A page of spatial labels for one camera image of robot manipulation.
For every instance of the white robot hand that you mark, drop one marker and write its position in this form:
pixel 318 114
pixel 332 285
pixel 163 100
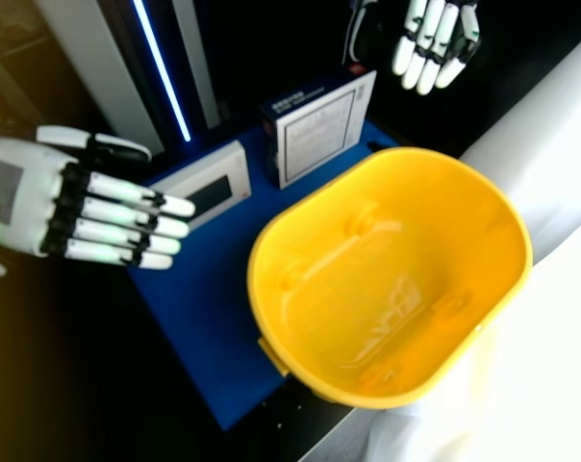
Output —
pixel 435 43
pixel 26 192

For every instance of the dark blue product box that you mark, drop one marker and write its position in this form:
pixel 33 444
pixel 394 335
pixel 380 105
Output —
pixel 319 130

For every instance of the white product box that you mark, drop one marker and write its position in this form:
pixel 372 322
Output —
pixel 225 166

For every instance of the white column with blue light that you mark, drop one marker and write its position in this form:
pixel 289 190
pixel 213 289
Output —
pixel 103 72

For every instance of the blue board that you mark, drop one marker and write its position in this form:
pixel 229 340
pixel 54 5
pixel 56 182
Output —
pixel 199 313

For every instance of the yellow plastic basket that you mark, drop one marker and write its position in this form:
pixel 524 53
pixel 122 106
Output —
pixel 367 269

